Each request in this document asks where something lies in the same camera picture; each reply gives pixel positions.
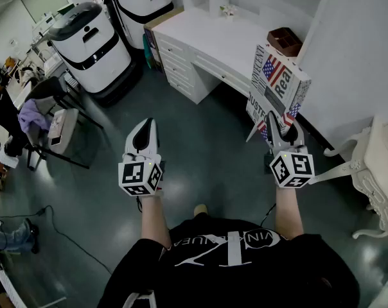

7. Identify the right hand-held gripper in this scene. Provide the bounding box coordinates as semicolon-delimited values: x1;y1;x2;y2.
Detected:
263;110;316;189

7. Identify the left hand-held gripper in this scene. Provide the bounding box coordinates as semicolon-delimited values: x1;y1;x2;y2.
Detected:
118;117;166;198

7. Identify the newsprint flag pattern book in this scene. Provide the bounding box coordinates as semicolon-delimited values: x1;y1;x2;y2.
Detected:
245;44;312;142

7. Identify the person's right forearm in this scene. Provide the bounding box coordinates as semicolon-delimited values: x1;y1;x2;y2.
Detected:
274;186;306;241

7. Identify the person's left forearm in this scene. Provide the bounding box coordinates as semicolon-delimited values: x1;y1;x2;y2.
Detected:
139;193;173;250

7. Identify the white desk with drawers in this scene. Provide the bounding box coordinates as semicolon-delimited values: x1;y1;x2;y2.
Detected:
151;6;313;105

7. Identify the white printed box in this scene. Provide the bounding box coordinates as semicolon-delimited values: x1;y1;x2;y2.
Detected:
48;108;67;147

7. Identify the person's beige shoe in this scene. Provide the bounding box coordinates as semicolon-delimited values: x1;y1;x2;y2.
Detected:
193;203;209;218

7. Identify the brown wooden organizer box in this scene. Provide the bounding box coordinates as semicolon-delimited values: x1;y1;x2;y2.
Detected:
266;27;304;58

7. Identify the brown cardboard box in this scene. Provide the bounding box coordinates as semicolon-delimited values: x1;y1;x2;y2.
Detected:
143;6;186;74

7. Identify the white black delivery robot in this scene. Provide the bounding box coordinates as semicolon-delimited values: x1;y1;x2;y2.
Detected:
103;0;175;51
48;1;144;107

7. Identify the black chair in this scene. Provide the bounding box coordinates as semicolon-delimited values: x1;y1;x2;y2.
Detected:
20;75;105;170

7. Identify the purple cloth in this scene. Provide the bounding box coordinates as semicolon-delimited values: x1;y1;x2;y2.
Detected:
17;98;52;135

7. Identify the pink white flower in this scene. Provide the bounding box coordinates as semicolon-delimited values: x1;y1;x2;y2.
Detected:
219;4;238;21

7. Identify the cluttered white workbench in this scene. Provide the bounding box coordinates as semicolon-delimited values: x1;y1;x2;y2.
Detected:
4;11;69;108

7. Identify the person's black printed shirt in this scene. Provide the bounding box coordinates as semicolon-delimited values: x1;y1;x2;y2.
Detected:
96;212;362;308

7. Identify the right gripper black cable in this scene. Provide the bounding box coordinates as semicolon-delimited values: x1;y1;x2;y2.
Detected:
260;203;278;225

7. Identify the black floor cable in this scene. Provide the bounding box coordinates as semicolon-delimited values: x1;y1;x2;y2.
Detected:
0;205;113;275

